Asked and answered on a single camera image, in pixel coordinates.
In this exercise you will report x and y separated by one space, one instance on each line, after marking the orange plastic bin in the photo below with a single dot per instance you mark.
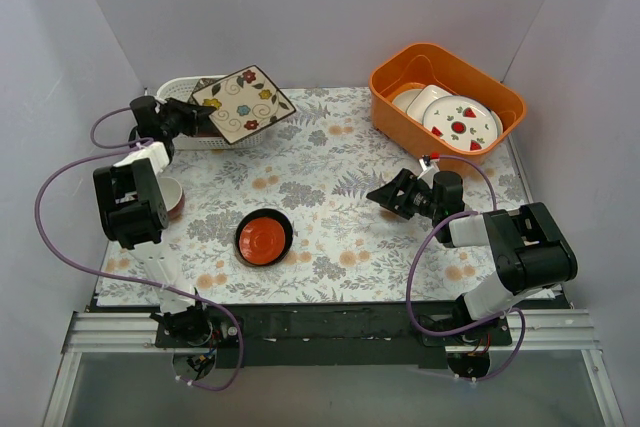
423 64

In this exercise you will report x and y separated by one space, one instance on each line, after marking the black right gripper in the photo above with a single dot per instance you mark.
406 195

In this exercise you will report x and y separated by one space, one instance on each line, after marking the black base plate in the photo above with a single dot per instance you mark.
326 334

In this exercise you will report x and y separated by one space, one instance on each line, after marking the white square dish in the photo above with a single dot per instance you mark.
429 94

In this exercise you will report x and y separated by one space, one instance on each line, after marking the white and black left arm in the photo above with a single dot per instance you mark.
134 213

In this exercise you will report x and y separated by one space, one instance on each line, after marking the aluminium frame rail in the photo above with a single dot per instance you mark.
97 358

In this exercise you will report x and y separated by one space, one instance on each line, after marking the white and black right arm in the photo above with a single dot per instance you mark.
528 249

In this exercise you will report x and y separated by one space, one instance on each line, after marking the white plate with strawberries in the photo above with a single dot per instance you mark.
462 123

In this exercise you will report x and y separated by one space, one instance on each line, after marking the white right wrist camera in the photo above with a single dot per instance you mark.
429 165

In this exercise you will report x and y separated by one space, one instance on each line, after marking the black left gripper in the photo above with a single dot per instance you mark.
176 117

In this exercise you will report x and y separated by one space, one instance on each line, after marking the black bowl with red interior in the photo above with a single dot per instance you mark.
263 238

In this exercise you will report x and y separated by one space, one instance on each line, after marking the white round plate in bin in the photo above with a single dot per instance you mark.
403 100

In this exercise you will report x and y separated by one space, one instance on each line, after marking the dark square patterned plate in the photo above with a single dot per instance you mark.
201 84

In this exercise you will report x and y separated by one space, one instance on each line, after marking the red cup with white interior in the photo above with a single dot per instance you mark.
173 195

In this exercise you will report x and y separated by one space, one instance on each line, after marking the cream square flower plate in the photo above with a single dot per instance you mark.
248 102

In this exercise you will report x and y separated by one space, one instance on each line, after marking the white perforated plastic basket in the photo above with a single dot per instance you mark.
181 89

